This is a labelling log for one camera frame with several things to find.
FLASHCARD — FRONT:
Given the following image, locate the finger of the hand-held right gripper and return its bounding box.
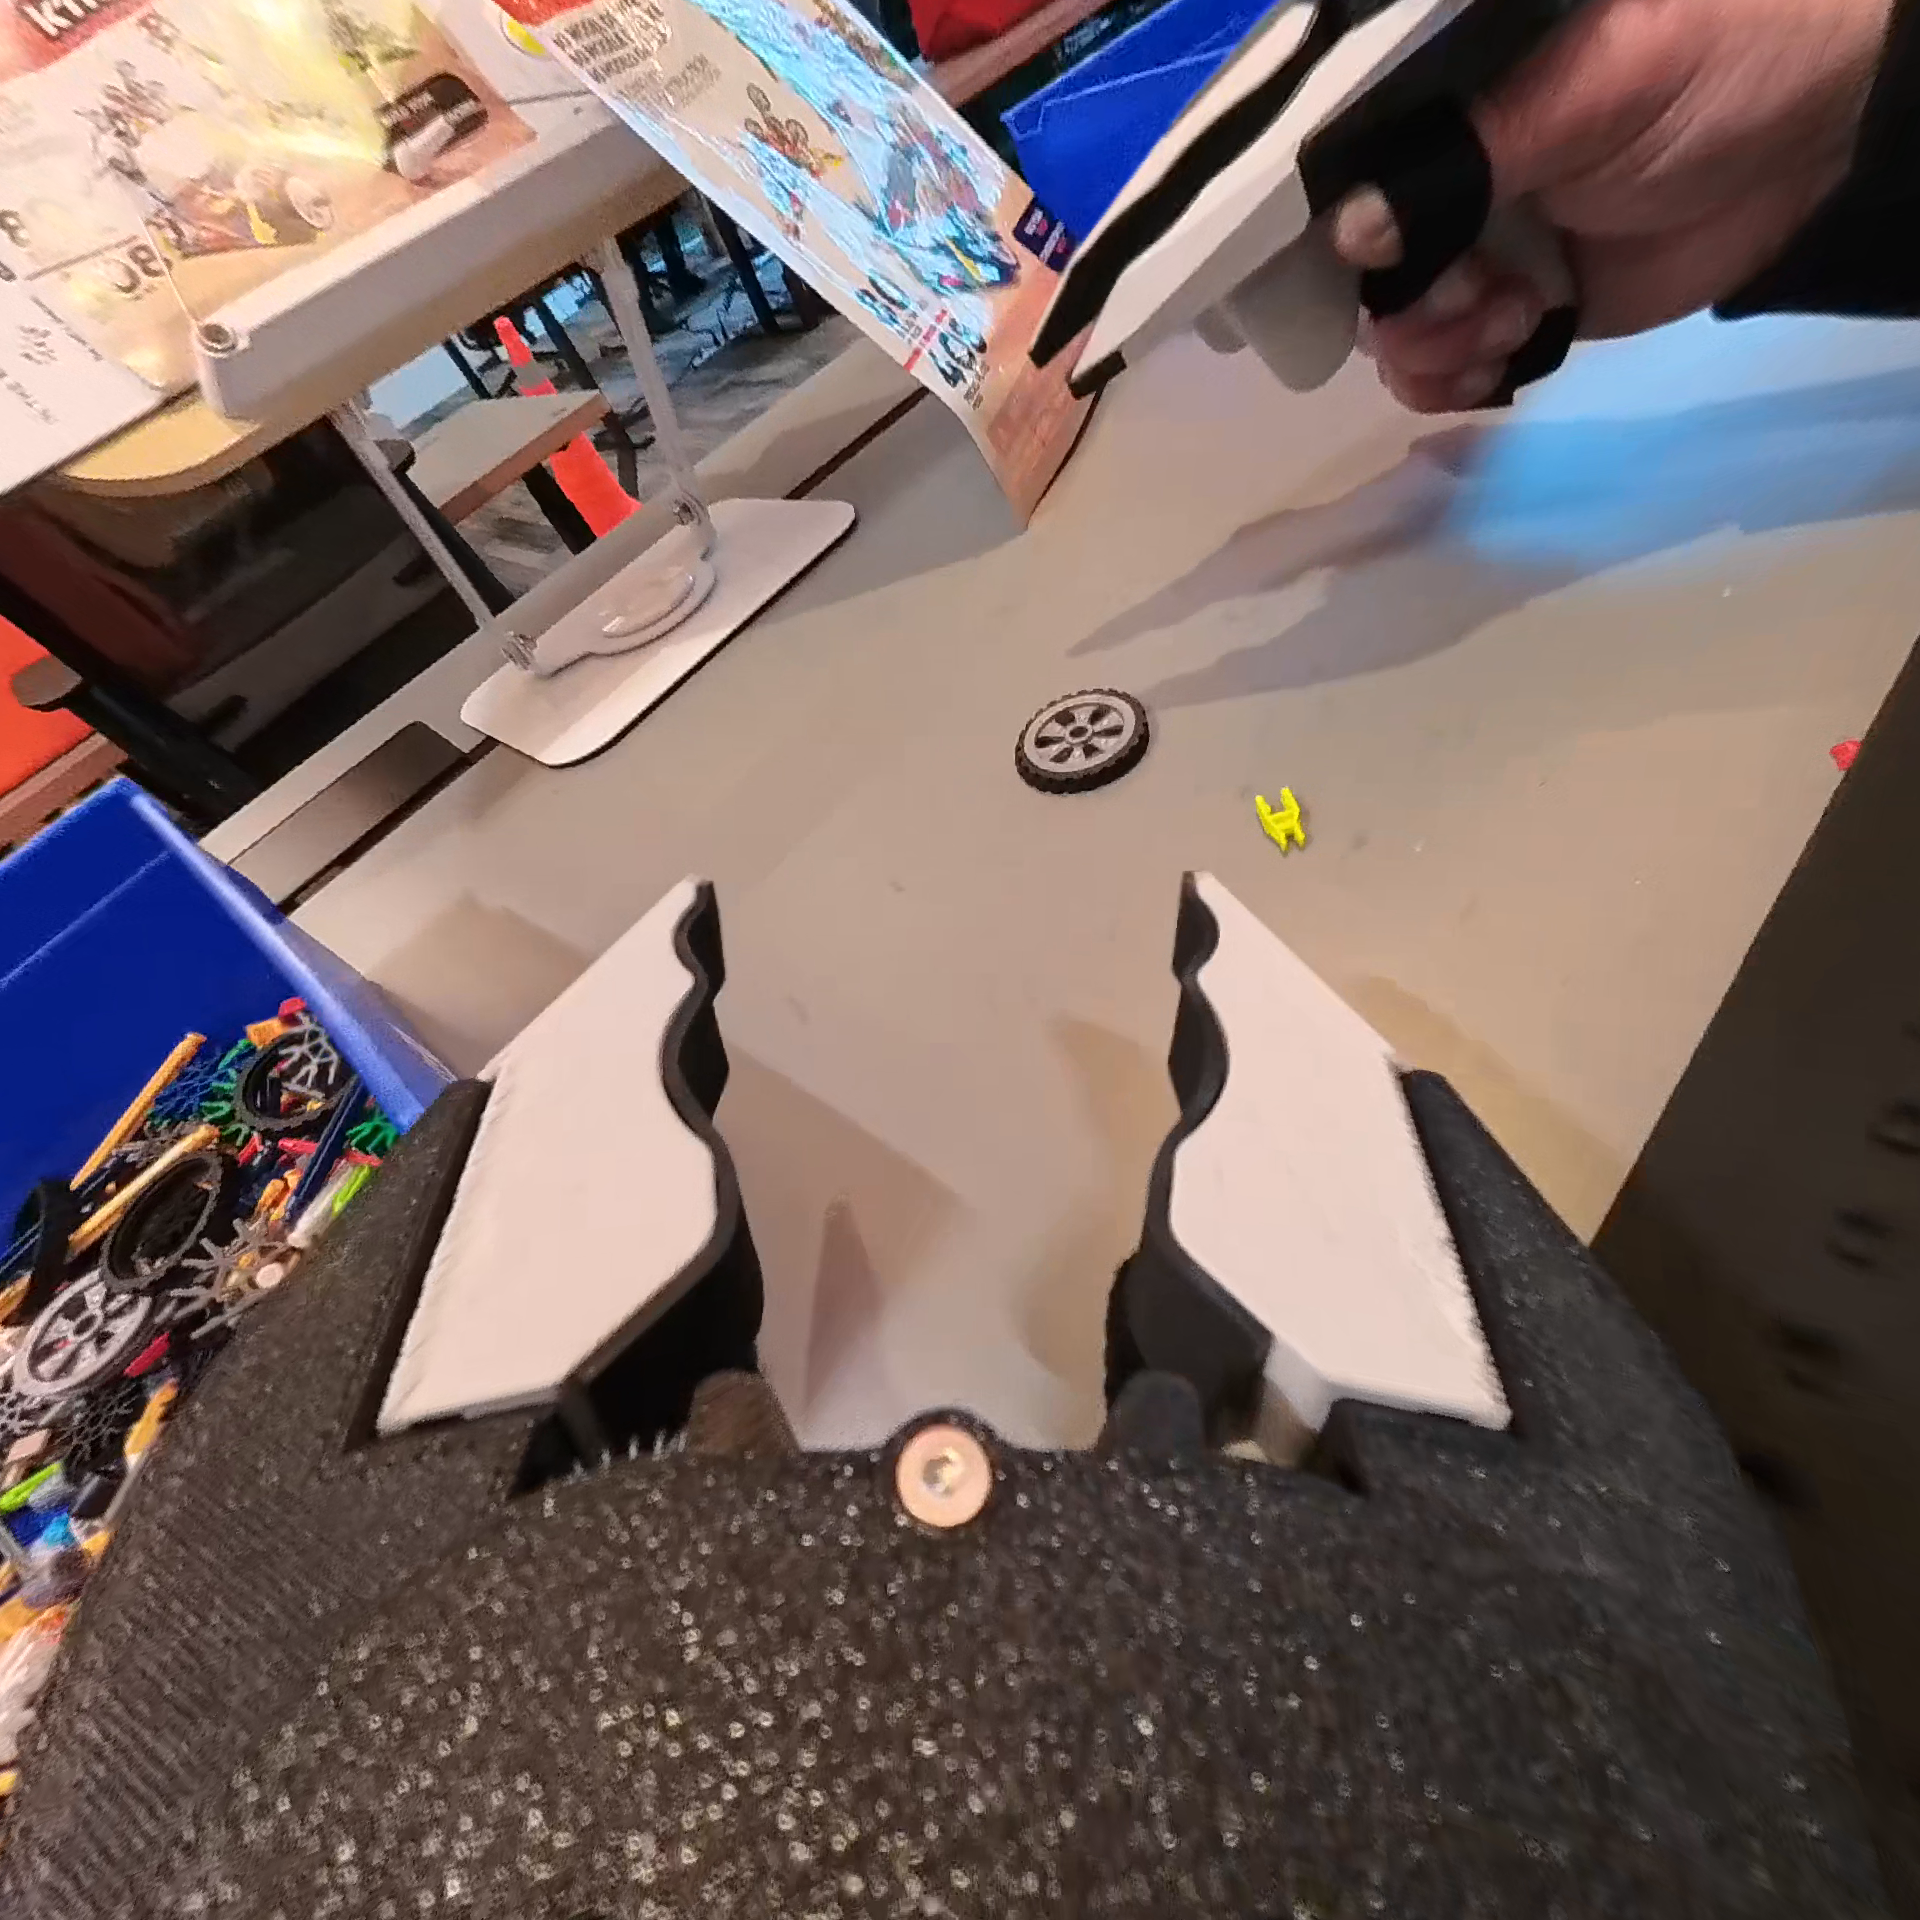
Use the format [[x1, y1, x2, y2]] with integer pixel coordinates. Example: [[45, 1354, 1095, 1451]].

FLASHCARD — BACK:
[[1027, 0, 1403, 370], [1068, 0, 1483, 401]]

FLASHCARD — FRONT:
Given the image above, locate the large black rubber tyre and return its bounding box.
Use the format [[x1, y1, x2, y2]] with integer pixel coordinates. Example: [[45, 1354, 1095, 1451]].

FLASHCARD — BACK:
[[98, 1148, 228, 1296], [236, 1019, 362, 1136]]

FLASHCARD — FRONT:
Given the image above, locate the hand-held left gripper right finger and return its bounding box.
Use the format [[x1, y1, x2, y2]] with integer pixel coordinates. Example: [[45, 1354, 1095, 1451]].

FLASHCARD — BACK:
[[1106, 871, 1515, 1470]]

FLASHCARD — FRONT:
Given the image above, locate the person's right forearm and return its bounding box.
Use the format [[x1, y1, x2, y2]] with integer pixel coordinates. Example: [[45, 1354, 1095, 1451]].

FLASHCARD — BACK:
[[1710, 0, 1920, 323]]

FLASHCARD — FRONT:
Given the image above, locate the black perforated mat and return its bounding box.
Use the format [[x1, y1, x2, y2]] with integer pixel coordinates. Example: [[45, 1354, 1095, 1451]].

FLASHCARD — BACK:
[[1589, 647, 1920, 1920]]

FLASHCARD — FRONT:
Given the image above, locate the pile of colourful construction pieces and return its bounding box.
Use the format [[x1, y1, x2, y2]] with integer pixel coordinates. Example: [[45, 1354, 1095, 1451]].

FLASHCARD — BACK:
[[0, 997, 399, 1787]]

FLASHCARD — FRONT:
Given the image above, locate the white book stand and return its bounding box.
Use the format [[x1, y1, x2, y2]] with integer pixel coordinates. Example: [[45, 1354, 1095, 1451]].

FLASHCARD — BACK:
[[331, 233, 858, 772]]

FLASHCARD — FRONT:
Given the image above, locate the orange traffic cone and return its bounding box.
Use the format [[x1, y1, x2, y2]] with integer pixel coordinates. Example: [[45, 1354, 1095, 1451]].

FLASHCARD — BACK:
[[492, 316, 644, 540]]

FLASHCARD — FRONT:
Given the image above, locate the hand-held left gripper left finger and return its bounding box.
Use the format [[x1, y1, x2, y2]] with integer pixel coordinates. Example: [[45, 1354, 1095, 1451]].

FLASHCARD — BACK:
[[376, 878, 762, 1446]]

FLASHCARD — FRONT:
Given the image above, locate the printed construction toy box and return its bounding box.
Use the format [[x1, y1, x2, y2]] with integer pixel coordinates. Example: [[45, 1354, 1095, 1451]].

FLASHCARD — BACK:
[[494, 0, 1103, 528]]

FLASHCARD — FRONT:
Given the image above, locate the person's right hand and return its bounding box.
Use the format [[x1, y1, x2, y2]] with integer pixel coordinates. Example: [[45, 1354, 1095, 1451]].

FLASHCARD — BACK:
[[1331, 0, 1899, 417]]

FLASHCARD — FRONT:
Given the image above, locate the blue plastic storage bin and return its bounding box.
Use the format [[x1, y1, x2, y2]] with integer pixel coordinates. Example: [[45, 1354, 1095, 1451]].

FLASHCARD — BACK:
[[1000, 0, 1307, 182], [0, 782, 457, 1247]]

